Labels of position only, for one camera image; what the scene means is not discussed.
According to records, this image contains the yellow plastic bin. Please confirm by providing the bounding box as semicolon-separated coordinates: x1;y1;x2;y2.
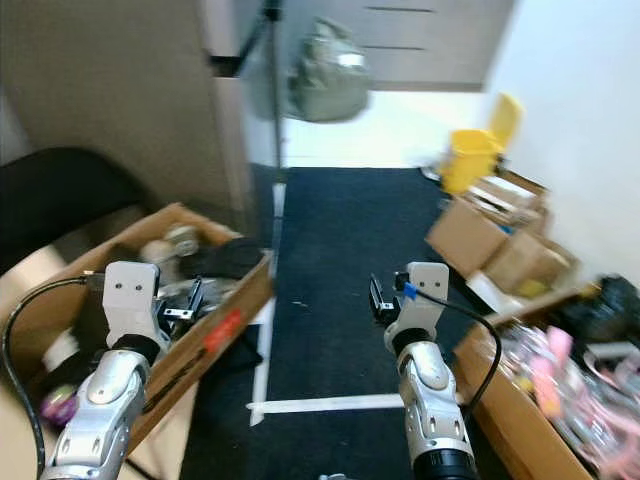
437;92;525;197

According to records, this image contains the cardboard box with red label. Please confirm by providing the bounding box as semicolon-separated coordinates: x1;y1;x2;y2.
0;202;277;480

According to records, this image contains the dark blue carpet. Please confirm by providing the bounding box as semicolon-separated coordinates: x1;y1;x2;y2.
178;165;511;480

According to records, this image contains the small open cardboard box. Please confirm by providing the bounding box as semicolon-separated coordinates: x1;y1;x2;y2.
424;168;578;303

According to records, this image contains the purple round item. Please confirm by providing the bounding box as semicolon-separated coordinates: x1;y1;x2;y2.
41;384;97;432

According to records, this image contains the black folding chair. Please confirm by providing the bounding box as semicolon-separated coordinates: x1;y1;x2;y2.
0;146;153;277

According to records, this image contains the cardboard box with pink items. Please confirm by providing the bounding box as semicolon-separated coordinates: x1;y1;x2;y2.
454;288;640;480

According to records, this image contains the black plastic bag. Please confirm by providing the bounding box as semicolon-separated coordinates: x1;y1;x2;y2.
553;274;640;347

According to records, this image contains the dark thin stand pole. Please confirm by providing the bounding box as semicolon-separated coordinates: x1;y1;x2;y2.
264;0;287;173

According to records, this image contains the grey green backpack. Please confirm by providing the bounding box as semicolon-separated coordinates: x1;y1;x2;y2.
284;17;372;124

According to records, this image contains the grey drawer cabinet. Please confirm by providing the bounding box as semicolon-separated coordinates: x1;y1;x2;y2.
258;0;522;94

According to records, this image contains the light grey right wrist camera mount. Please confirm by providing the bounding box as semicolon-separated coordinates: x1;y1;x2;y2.
390;261;451;343

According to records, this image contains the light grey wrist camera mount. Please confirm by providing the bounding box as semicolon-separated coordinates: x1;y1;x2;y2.
390;261;451;343
101;261;162;347

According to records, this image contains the light grey left wrist camera mount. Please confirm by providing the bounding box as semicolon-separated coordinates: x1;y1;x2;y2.
101;261;162;347

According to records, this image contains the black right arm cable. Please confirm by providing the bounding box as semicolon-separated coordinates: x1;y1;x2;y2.
404;284;504;417

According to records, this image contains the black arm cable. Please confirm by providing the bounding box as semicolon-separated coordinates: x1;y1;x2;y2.
404;284;504;417
3;275;108;480

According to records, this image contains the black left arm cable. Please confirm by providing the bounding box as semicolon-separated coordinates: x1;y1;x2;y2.
3;275;108;480

